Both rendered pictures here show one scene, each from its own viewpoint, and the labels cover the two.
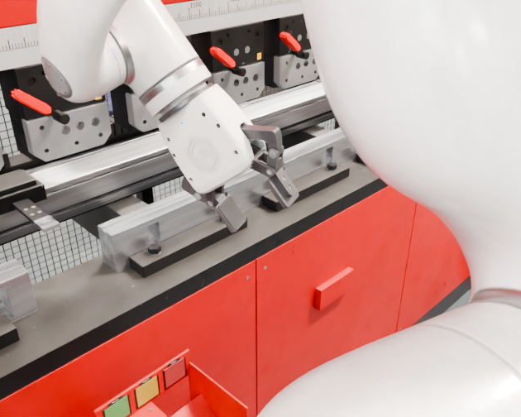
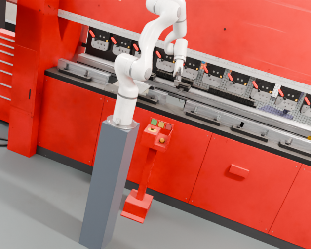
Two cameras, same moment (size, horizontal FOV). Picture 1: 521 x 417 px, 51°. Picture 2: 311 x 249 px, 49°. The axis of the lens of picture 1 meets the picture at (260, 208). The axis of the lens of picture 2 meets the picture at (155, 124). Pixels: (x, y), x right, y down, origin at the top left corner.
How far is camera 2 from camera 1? 1.98 m
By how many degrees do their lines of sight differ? 49
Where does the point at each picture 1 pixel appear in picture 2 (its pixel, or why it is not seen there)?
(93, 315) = (169, 110)
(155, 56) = (176, 52)
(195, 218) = (209, 114)
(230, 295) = (200, 136)
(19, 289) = (163, 97)
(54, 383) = (153, 115)
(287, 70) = (254, 93)
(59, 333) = (161, 108)
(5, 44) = not seen: hidden behind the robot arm
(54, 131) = (184, 70)
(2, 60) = not seen: hidden behind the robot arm
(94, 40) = (166, 44)
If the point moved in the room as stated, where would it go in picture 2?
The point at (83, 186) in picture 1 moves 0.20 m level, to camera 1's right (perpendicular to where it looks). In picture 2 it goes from (199, 97) to (213, 106)
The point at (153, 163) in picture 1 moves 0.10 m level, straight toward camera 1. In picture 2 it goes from (220, 104) to (213, 105)
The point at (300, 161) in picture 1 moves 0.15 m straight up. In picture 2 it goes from (252, 125) to (258, 109)
